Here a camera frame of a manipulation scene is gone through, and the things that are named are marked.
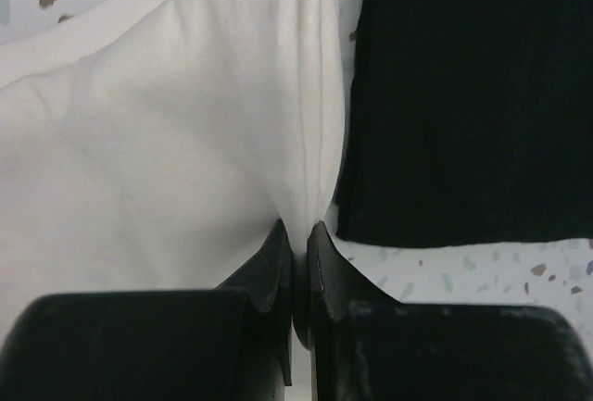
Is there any white t-shirt red print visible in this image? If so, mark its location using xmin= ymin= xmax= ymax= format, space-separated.
xmin=1 ymin=0 xmax=360 ymax=332

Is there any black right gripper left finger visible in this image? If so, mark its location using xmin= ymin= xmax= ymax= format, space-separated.
xmin=1 ymin=223 xmax=292 ymax=400

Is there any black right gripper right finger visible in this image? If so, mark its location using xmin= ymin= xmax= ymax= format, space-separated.
xmin=307 ymin=223 xmax=592 ymax=400

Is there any black folded t-shirt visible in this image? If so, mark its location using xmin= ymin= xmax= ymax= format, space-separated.
xmin=337 ymin=0 xmax=592 ymax=248

